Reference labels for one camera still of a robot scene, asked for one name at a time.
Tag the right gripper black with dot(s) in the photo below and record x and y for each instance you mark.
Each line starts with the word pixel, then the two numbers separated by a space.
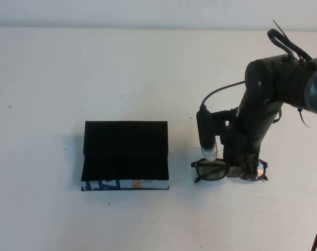
pixel 250 130

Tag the dark frame glasses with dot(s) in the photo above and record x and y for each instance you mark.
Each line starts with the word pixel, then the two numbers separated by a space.
pixel 210 170

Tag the black glasses case printed front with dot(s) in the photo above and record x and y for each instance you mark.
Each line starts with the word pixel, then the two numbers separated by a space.
pixel 124 146

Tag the hanging black zip tie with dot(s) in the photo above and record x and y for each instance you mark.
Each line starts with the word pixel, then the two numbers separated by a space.
pixel 302 117

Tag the upright black zip tie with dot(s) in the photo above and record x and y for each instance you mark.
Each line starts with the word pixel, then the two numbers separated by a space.
pixel 278 26

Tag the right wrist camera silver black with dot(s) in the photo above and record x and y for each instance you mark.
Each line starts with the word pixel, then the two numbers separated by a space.
pixel 205 130

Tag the black right camera mount bracket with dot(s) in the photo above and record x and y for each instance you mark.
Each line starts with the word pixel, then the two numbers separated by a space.
pixel 218 117

